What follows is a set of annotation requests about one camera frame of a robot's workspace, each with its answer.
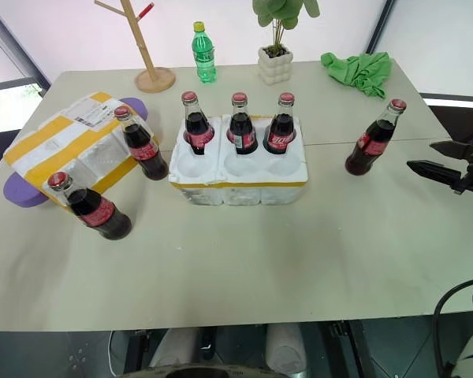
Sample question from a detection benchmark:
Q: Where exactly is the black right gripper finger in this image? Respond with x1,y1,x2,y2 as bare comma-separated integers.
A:
430,140,473,159
406,159,469,187

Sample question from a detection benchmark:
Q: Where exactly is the glass cola bottle red cap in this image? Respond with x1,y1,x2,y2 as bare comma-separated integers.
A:
263,92,299,155
345,98,408,176
114,105,169,182
47,171,133,241
181,91,216,156
226,91,259,155

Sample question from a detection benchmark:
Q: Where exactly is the purple plate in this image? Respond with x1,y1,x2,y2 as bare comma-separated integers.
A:
2,97,150,209

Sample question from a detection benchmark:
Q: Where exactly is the foam lid with yellow tape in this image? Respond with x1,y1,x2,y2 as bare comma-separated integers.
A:
3,91,161,214

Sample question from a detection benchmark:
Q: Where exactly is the white foam bottle tray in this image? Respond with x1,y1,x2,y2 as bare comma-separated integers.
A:
168,113,309,206

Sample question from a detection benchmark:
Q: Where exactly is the dark chair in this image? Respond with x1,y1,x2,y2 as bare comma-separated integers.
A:
0,129,25,167

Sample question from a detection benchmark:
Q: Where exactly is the crumpled green cloth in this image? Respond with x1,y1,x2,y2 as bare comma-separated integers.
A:
320,51,393,100

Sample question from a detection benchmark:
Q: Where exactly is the potted plant in white pot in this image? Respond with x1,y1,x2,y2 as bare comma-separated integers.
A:
251,0,321,87

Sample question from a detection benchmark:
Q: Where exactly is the white rounded robot leg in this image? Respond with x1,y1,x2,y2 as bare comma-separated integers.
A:
265,322,307,373
147,326,200,369

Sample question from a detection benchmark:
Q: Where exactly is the wooden branch rack stand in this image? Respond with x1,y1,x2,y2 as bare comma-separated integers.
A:
93,0,177,94

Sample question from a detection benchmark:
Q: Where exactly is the dark rounded robot shape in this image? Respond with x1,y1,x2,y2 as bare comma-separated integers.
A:
129,364,285,378

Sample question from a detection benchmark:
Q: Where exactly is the green plastic soda bottle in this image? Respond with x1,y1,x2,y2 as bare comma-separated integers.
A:
191,21,218,84

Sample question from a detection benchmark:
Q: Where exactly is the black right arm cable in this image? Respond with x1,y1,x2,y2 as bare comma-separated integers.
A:
432,277,473,378

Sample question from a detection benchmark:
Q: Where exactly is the thin white cable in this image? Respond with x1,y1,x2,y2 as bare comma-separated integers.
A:
107,330,121,375

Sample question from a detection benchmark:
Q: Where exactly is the black table frame leg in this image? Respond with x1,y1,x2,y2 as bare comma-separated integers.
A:
122,328,151,373
318,320,376,378

